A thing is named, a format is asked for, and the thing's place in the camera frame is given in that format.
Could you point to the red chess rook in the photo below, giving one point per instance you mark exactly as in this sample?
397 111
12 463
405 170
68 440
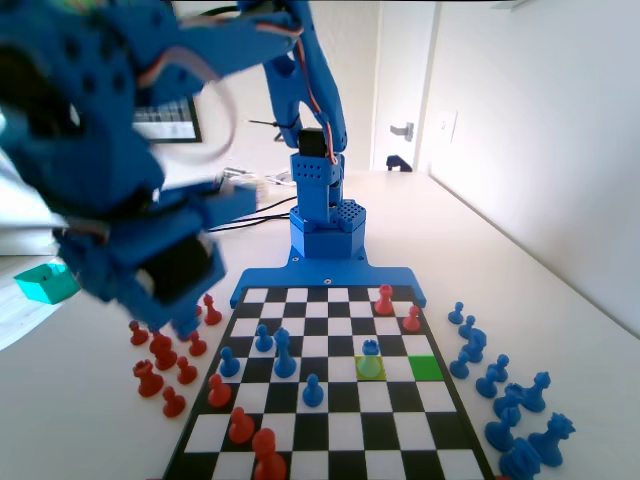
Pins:
147 380

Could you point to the black framed map poster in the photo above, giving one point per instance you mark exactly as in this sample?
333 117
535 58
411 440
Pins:
175 125

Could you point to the blue chess queen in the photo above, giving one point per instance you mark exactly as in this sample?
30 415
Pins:
551 441

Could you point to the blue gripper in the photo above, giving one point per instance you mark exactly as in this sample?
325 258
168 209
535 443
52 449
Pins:
172 267

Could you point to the small blue plastic part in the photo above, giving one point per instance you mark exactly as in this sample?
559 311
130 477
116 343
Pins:
397 162

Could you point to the small metal cylinder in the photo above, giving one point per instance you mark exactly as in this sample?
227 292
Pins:
232 172

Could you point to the white paper stack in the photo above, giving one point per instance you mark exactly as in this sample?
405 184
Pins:
261 190

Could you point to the red chess pawn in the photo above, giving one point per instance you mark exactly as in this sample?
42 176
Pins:
411 320
218 391
185 372
241 426
173 403
196 345
136 335

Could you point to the black and white chessboard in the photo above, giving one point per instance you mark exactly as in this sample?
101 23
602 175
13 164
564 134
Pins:
345 400

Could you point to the white light switch plate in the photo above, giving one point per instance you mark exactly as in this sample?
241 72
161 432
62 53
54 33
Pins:
448 126

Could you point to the teal plastic box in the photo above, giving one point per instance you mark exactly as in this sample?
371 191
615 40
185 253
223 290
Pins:
45 286

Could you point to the printed paper sheet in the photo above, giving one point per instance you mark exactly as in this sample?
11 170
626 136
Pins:
280 178

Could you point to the black zip tie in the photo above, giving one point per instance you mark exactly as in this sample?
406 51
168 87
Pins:
270 123

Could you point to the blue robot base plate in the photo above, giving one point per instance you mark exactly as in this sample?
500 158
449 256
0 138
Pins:
325 274

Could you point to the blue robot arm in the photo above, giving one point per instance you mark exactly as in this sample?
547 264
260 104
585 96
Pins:
310 200

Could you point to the red chess knight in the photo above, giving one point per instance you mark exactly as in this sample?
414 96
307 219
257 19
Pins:
162 352

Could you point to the white door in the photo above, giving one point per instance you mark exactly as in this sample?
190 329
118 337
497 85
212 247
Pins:
400 75

